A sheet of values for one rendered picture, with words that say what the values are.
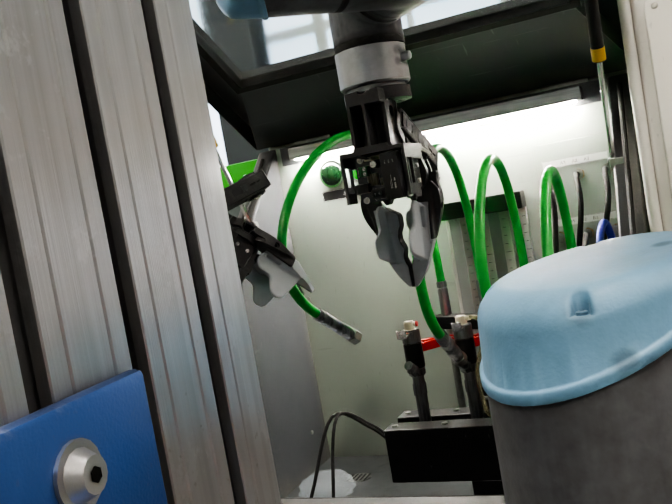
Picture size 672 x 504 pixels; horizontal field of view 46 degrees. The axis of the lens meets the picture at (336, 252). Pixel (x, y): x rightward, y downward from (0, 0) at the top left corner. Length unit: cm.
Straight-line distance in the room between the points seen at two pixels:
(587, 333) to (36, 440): 24
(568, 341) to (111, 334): 21
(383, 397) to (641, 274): 121
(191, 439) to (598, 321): 18
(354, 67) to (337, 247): 74
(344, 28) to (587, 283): 53
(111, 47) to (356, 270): 128
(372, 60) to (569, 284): 50
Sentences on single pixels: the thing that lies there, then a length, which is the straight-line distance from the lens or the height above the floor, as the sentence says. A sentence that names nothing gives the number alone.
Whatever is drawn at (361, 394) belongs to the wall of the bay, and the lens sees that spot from 157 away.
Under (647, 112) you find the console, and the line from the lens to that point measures 118.
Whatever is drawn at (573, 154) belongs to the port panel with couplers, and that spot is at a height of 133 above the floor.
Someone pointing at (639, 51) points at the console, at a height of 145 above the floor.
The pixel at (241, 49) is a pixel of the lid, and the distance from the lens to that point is 139.
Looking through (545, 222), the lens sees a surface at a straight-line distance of 101.
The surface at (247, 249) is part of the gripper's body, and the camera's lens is 103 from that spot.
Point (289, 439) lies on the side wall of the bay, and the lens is 149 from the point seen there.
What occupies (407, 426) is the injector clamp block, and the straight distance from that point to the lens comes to 121.
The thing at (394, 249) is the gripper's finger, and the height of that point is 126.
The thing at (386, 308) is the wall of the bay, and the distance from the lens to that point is 151.
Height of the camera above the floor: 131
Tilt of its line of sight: 3 degrees down
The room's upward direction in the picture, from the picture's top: 10 degrees counter-clockwise
